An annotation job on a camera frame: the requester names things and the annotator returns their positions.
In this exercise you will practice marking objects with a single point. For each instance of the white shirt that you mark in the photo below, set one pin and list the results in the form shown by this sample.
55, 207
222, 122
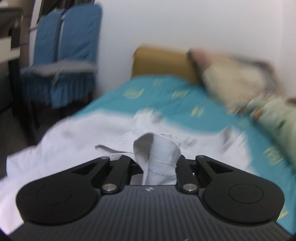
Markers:
92, 139

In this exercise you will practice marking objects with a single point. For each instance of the chair with blue cover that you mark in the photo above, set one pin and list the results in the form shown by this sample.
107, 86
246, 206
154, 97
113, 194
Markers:
67, 55

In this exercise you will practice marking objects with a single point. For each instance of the dark wooden desk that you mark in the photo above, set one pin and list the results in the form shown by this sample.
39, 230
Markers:
10, 41

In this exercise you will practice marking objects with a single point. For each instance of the light green patterned blanket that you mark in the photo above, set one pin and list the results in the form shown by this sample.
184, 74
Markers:
275, 120

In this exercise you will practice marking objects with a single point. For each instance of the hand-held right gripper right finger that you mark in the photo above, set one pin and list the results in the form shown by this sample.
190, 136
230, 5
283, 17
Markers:
182, 168

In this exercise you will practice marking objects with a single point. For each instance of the teal patterned bed sheet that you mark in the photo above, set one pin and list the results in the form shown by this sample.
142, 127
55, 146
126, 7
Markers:
161, 97

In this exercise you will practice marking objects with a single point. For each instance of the cream patterned pillow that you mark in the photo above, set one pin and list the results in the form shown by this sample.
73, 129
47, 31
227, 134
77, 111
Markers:
233, 76

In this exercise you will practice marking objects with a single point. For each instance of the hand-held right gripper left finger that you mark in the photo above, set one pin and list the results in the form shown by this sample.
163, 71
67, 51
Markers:
124, 166

